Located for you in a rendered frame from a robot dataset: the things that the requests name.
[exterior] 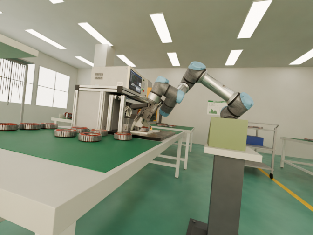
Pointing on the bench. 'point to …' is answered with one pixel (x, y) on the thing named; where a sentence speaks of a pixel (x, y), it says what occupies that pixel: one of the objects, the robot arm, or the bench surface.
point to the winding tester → (116, 77)
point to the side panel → (87, 109)
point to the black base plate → (161, 135)
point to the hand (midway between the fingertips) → (135, 128)
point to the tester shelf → (118, 90)
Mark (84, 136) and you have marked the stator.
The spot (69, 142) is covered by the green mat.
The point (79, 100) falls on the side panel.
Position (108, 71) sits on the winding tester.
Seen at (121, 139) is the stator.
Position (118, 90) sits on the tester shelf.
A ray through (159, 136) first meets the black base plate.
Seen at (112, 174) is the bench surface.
